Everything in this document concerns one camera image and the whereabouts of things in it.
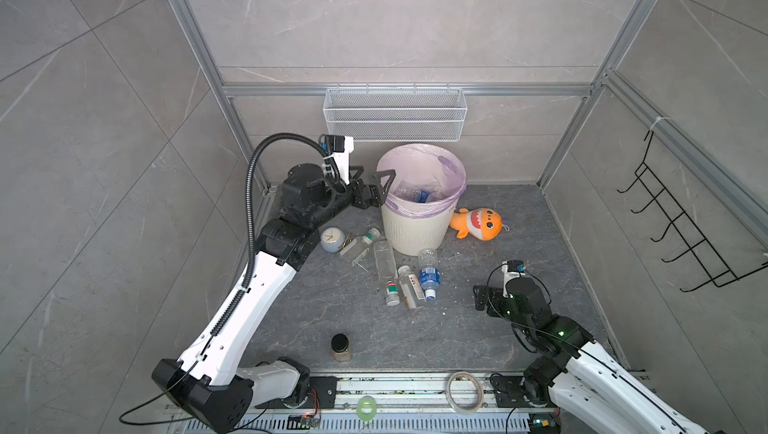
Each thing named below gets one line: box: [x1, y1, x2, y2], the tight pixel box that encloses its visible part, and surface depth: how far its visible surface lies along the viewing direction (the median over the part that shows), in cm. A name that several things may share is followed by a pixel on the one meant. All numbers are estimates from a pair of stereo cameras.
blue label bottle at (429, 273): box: [418, 249, 441, 301], surface depth 91 cm
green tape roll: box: [356, 396, 377, 421], surface depth 74 cm
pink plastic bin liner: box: [377, 144, 467, 219], surface depth 93 cm
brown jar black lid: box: [331, 333, 351, 362], surface depth 74 cm
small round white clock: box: [319, 226, 345, 253], surface depth 101 cm
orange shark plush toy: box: [449, 208, 503, 241], surface depth 101 cm
